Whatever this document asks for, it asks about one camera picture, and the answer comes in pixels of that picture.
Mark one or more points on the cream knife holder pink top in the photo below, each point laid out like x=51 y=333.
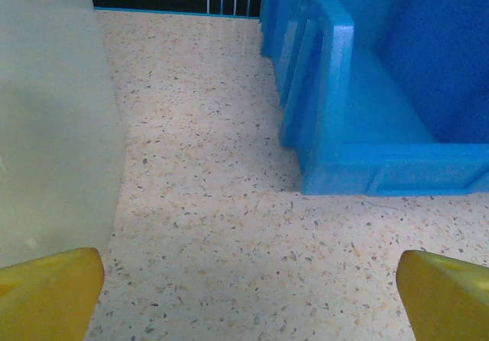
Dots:
x=46 y=108

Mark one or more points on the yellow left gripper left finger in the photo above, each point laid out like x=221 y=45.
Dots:
x=46 y=299

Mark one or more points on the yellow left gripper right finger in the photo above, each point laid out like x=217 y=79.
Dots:
x=451 y=303

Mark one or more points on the blue three-compartment plastic bin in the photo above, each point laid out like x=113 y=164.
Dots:
x=324 y=127

